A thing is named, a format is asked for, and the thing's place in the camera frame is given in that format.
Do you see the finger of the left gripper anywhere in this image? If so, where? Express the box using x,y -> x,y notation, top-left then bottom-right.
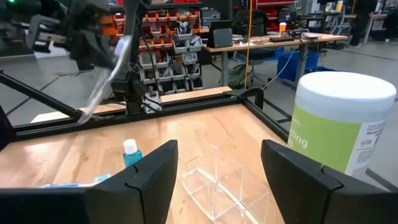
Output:
70,29 -> 117,72

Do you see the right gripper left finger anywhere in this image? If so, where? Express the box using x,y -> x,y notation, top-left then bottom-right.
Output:
0,139 -> 179,224

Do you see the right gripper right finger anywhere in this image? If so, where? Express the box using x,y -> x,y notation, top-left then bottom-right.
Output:
260,139 -> 398,224

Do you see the teal mouthwash bottle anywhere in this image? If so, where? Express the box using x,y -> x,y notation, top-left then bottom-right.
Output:
122,138 -> 144,169

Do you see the parts bin rack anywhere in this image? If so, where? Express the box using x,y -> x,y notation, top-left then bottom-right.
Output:
99,2 -> 206,96

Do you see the clear bag of toothbrushes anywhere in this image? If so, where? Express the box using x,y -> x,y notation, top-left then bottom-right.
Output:
177,141 -> 271,224

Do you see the black monitor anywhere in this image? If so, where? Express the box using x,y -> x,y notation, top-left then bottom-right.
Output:
206,19 -> 234,49

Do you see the blue storage bin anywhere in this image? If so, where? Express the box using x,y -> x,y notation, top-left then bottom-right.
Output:
275,49 -> 322,83

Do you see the wooden desk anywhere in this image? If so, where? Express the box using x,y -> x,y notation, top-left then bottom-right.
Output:
201,32 -> 349,88
343,12 -> 389,44

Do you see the black office chair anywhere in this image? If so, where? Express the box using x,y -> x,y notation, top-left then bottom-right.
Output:
231,9 -> 278,90

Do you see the black keyboard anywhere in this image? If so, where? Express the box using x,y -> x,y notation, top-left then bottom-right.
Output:
269,35 -> 295,44

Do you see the red tool cabinet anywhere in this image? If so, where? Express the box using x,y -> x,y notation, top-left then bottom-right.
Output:
251,0 -> 296,32

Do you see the black aluminium table frame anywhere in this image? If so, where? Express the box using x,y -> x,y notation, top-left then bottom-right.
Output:
0,70 -> 292,150

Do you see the yellow hanging cable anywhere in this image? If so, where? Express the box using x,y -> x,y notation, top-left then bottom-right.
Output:
243,0 -> 254,91

